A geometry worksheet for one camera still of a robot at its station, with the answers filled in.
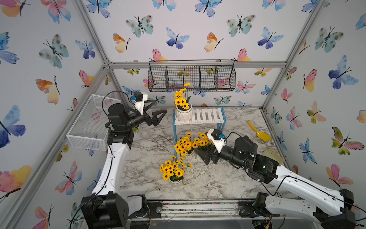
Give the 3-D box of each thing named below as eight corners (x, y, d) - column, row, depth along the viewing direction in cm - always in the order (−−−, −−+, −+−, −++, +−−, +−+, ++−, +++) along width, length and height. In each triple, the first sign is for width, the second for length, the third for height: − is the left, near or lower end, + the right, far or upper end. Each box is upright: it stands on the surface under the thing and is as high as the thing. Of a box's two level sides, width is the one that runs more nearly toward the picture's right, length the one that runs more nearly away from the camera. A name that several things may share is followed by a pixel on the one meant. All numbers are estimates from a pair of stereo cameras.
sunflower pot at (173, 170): (163, 186, 83) (158, 176, 70) (165, 167, 90) (161, 155, 78) (185, 186, 83) (184, 176, 70) (185, 167, 90) (185, 155, 78)
